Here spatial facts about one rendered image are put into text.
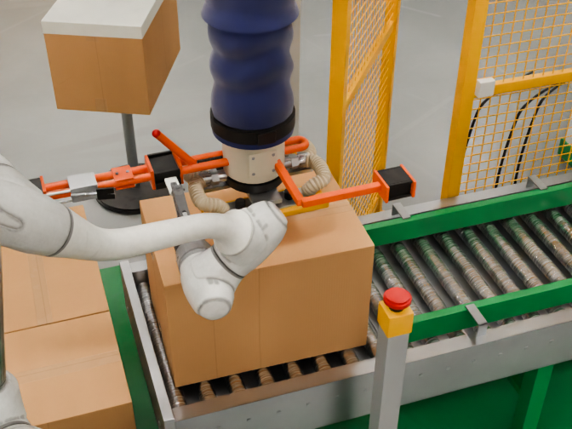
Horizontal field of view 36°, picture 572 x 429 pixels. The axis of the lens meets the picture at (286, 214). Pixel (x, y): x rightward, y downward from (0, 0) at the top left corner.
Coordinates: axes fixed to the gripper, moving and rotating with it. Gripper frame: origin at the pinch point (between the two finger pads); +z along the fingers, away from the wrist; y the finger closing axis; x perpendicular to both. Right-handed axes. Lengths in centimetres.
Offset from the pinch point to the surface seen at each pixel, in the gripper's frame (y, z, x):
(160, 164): -2.5, 14.3, 0.1
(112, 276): 118, 114, -7
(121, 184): -0.7, 11.1, -11.0
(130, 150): 92, 170, 14
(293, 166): 4.3, 12.4, 36.8
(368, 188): -2.4, -12.3, 48.3
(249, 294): 32.1, -5.3, 18.4
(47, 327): 64, 33, -37
